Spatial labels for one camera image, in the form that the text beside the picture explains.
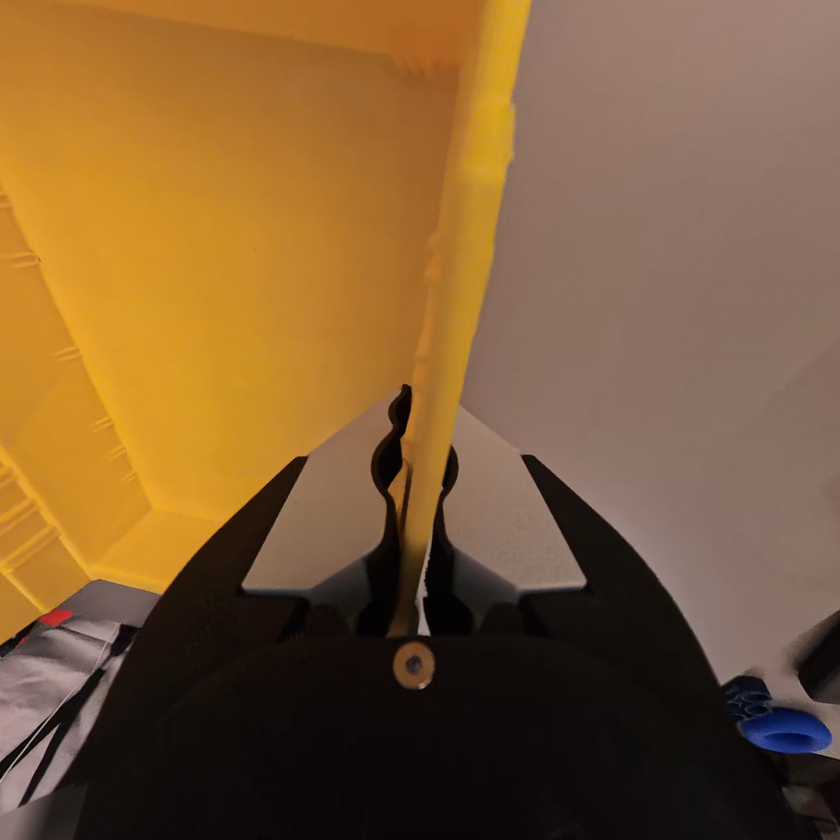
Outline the yellow plastic bin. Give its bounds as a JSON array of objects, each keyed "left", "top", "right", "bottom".
[{"left": 0, "top": 0, "right": 534, "bottom": 641}]

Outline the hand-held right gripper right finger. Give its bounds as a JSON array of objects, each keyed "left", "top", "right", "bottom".
[{"left": 420, "top": 403, "right": 588, "bottom": 636}]

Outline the dark object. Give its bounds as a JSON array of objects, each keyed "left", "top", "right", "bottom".
[{"left": 797, "top": 610, "right": 840, "bottom": 703}]

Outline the silver printed bag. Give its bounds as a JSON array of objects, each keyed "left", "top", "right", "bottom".
[{"left": 0, "top": 581, "right": 161, "bottom": 808}]

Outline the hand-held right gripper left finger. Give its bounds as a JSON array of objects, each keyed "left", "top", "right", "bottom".
[{"left": 241, "top": 384, "right": 414, "bottom": 636}]

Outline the blue ring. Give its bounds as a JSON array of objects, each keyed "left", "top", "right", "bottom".
[{"left": 738, "top": 707, "right": 833, "bottom": 754}]

